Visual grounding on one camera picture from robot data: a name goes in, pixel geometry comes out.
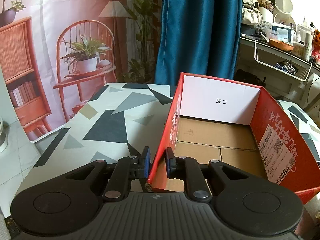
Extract red strawberry cardboard box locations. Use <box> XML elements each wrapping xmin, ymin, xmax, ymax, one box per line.
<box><xmin>146</xmin><ymin>73</ymin><xmax>319</xmax><ymax>203</ymax></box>

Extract geometric patterned tablecloth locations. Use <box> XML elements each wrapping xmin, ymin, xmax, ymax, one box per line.
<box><xmin>15</xmin><ymin>82</ymin><xmax>320</xmax><ymax>205</ymax></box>

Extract blue curtain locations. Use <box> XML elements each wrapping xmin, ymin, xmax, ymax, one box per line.
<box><xmin>155</xmin><ymin>0</ymin><xmax>242</xmax><ymax>86</ymax></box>

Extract cluttered white vanity desk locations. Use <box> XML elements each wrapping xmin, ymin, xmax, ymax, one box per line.
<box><xmin>237</xmin><ymin>34</ymin><xmax>319</xmax><ymax>111</ymax></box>

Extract pink printed backdrop cloth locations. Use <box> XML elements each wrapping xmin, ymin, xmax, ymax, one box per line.
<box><xmin>0</xmin><ymin>0</ymin><xmax>162</xmax><ymax>144</ymax></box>

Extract orange shallow dish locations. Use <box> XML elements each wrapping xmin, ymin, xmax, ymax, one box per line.
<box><xmin>268</xmin><ymin>38</ymin><xmax>294</xmax><ymax>51</ymax></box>

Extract cotton swab box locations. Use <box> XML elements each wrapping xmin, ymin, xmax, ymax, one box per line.
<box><xmin>292</xmin><ymin>41</ymin><xmax>304</xmax><ymax>58</ymax></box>

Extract white bag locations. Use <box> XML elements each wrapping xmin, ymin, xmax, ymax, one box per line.
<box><xmin>241</xmin><ymin>7</ymin><xmax>263</xmax><ymax>26</ymax></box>

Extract white brush holder cup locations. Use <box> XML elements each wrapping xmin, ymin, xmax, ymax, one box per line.
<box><xmin>257</xmin><ymin>0</ymin><xmax>274</xmax><ymax>23</ymax></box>

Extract white cosmetic bottle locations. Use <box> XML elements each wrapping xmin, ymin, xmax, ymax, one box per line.
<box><xmin>303</xmin><ymin>32</ymin><xmax>313</xmax><ymax>61</ymax></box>

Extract orange artificial flowers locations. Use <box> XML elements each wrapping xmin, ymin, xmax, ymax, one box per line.
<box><xmin>310</xmin><ymin>22</ymin><xmax>320</xmax><ymax>59</ymax></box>

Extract white round mirror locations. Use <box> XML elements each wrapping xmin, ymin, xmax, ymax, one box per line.
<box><xmin>272</xmin><ymin>0</ymin><xmax>296</xmax><ymax>30</ymax></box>

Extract white wire basket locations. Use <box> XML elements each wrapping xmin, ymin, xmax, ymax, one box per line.
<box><xmin>253</xmin><ymin>40</ymin><xmax>312</xmax><ymax>82</ymax></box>

